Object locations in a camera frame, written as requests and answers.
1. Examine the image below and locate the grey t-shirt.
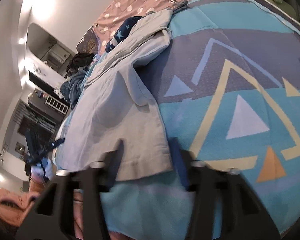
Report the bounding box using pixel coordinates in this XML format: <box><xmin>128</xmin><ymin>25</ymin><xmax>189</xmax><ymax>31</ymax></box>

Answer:
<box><xmin>55</xmin><ymin>9</ymin><xmax>173</xmax><ymax>181</ymax></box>

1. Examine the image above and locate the white ladder shelf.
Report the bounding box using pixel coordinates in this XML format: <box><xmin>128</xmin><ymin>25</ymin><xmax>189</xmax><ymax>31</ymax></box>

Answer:
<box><xmin>45</xmin><ymin>95</ymin><xmax>69</xmax><ymax>115</ymax></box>

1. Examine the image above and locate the folded floral garment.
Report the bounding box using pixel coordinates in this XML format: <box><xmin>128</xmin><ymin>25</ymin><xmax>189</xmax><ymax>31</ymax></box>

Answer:
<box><xmin>170</xmin><ymin>0</ymin><xmax>188</xmax><ymax>14</ymax></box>

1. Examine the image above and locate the blue patterned bedspread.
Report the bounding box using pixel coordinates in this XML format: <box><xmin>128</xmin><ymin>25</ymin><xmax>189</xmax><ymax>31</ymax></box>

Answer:
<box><xmin>101</xmin><ymin>0</ymin><xmax>300</xmax><ymax>239</ymax></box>

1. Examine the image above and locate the navy star fleece blanket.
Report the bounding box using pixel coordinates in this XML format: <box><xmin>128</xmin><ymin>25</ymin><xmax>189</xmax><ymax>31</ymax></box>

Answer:
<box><xmin>106</xmin><ymin>16</ymin><xmax>142</xmax><ymax>53</ymax></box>

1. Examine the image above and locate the blue denim garment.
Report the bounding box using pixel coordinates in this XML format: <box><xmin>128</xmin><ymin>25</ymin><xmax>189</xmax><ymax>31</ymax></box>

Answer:
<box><xmin>60</xmin><ymin>68</ymin><xmax>88</xmax><ymax>109</ymax></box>

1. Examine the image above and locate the left white gloved hand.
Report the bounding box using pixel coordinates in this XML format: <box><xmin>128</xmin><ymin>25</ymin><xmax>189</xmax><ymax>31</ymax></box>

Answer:
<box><xmin>31</xmin><ymin>158</ymin><xmax>54</xmax><ymax>182</ymax></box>

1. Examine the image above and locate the purple patterned headboard pillow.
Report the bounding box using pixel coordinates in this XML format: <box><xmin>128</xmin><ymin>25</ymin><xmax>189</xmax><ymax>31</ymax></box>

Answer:
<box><xmin>76</xmin><ymin>26</ymin><xmax>101</xmax><ymax>55</ymax></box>

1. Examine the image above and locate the dark clothes pile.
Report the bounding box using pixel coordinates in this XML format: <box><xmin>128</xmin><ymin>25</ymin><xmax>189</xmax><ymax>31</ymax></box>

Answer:
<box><xmin>66</xmin><ymin>53</ymin><xmax>95</xmax><ymax>77</ymax></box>

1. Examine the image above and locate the left pink sleeved forearm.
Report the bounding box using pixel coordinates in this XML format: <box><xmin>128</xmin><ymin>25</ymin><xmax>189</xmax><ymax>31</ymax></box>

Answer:
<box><xmin>0</xmin><ymin>178</ymin><xmax>45</xmax><ymax>230</ymax></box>

